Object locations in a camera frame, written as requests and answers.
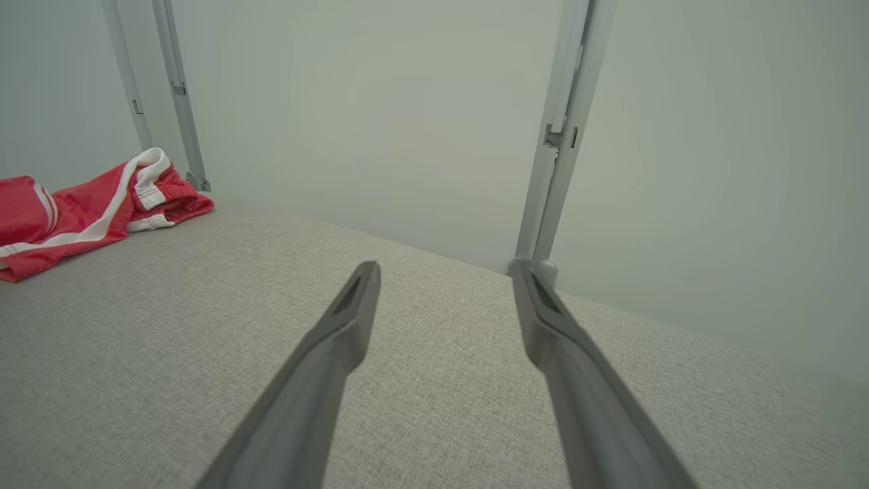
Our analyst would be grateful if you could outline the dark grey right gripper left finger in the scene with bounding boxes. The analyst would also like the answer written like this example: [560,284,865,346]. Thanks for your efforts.
[195,261,382,489]

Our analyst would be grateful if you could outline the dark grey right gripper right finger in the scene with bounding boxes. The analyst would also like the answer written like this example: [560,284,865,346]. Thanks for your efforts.
[509,259,700,489]

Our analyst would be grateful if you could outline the red shorts with white stripes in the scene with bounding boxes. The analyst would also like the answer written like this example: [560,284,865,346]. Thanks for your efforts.
[0,147,215,283]

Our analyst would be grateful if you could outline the grey fabric sofa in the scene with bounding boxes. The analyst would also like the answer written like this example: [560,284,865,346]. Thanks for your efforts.
[0,194,869,489]

